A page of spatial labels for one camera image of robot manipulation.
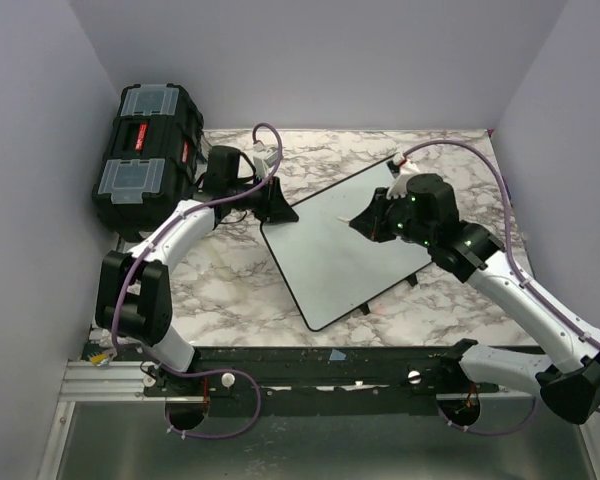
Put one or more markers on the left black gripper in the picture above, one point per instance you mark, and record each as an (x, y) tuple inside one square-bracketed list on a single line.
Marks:
[(275, 207)]

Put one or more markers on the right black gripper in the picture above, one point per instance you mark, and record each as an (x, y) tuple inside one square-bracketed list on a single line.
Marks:
[(370, 222)]

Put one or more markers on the black framed whiteboard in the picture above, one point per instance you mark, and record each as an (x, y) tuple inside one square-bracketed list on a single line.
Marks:
[(329, 269)]

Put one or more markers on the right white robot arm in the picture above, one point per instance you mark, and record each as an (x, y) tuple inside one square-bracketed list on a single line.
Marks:
[(566, 374)]

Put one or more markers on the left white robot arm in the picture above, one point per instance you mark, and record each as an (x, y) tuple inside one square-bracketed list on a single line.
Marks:
[(134, 293)]

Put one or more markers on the blue tape piece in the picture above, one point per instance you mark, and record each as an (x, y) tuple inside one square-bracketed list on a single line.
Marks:
[(337, 355)]

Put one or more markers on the black plastic toolbox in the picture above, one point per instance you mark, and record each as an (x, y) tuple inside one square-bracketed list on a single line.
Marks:
[(150, 161)]

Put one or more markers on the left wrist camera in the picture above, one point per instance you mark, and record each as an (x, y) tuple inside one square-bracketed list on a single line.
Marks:
[(264, 157)]

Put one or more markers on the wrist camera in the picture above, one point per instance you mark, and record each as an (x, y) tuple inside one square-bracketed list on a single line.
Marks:
[(402, 170), (264, 157)]

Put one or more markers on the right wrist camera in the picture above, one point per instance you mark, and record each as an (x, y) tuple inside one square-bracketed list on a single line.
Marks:
[(402, 170)]

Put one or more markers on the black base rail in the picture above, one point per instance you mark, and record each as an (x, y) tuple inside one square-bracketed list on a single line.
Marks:
[(245, 382)]

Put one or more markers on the aluminium extrusion frame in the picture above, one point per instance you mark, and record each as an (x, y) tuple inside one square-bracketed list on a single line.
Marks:
[(100, 377)]

